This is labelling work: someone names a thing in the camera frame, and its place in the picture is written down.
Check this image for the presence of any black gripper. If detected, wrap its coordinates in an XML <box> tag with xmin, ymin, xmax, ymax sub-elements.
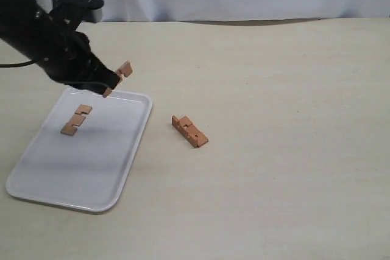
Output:
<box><xmin>18</xmin><ymin>7</ymin><xmax>119</xmax><ymax>95</ymax></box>

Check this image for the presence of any orange notched block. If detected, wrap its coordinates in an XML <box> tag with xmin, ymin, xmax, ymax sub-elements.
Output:
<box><xmin>102</xmin><ymin>61</ymin><xmax>133</xmax><ymax>98</ymax></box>
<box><xmin>60</xmin><ymin>104</ymin><xmax>93</xmax><ymax>136</ymax></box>
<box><xmin>183</xmin><ymin>124</ymin><xmax>209</xmax><ymax>148</ymax></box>
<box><xmin>171</xmin><ymin>116</ymin><xmax>199</xmax><ymax>138</ymax></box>

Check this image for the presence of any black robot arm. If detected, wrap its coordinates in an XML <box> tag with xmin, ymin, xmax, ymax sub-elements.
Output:
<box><xmin>1</xmin><ymin>0</ymin><xmax>121</xmax><ymax>94</ymax></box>

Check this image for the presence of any white plastic tray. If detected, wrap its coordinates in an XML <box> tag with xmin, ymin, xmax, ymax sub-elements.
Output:
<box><xmin>5</xmin><ymin>88</ymin><xmax>153</xmax><ymax>213</ymax></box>

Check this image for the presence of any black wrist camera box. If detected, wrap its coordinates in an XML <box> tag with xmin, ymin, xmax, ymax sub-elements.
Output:
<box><xmin>49</xmin><ymin>0</ymin><xmax>104</xmax><ymax>31</ymax></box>

